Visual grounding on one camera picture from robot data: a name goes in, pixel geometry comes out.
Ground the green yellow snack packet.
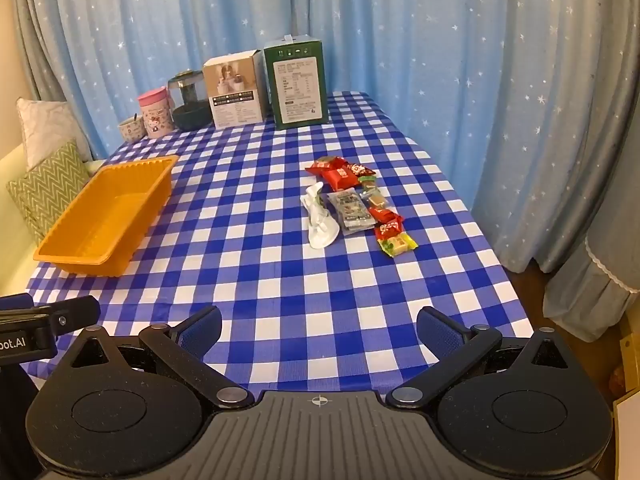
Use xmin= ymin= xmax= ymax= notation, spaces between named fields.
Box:
xmin=377 ymin=232 xmax=419 ymax=258

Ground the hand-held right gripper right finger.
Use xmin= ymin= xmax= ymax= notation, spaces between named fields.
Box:
xmin=385 ymin=306 xmax=583 ymax=409

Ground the grey curtain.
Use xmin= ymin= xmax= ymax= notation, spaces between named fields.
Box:
xmin=10 ymin=0 xmax=108 ymax=161

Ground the tan cardboard box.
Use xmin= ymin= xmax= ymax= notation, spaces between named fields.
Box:
xmin=611 ymin=305 xmax=640 ymax=480

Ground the blue starry curtain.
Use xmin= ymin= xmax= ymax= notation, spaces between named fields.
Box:
xmin=50 ymin=0 xmax=640 ymax=273

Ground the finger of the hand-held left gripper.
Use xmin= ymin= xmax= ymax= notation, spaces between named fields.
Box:
xmin=0 ymin=295 xmax=102 ymax=335
xmin=0 ymin=293 xmax=35 ymax=312

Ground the grey cloth with lace trim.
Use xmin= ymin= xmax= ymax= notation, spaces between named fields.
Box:
xmin=542 ymin=205 xmax=640 ymax=346

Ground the white plastic wrapper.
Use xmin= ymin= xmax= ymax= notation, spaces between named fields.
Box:
xmin=299 ymin=183 xmax=342 ymax=250

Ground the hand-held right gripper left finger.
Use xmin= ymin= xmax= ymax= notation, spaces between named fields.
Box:
xmin=60 ymin=306 xmax=256 ymax=409

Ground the white beige product box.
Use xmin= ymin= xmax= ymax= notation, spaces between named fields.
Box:
xmin=202 ymin=50 xmax=271 ymax=129

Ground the orange plastic tray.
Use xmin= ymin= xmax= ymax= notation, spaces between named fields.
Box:
xmin=33 ymin=155 xmax=180 ymax=277

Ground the dark glass jar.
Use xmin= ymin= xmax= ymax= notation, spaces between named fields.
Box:
xmin=167 ymin=70 xmax=213 ymax=130

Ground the small patterned mug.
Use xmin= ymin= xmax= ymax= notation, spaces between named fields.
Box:
xmin=117 ymin=119 xmax=148 ymax=144

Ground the green zigzag pillow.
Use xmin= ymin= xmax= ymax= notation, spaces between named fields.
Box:
xmin=6 ymin=139 xmax=92 ymax=248

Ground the green carton box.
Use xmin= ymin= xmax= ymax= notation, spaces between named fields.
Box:
xmin=263 ymin=36 xmax=330 ymax=131

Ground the pink cartoon cup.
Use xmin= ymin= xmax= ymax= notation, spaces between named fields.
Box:
xmin=138 ymin=87 xmax=175 ymax=140

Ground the blue white checkered tablecloth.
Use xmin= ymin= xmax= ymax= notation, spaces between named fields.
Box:
xmin=25 ymin=91 xmax=543 ymax=411

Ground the white pillow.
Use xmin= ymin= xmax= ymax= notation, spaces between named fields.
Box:
xmin=16 ymin=97 xmax=93 ymax=171

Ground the grey snack packet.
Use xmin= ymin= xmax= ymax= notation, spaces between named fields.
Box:
xmin=340 ymin=212 xmax=376 ymax=235
xmin=327 ymin=190 xmax=371 ymax=218

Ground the pale yellow sofa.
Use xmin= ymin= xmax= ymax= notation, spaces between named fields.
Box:
xmin=0 ymin=142 xmax=108 ymax=297

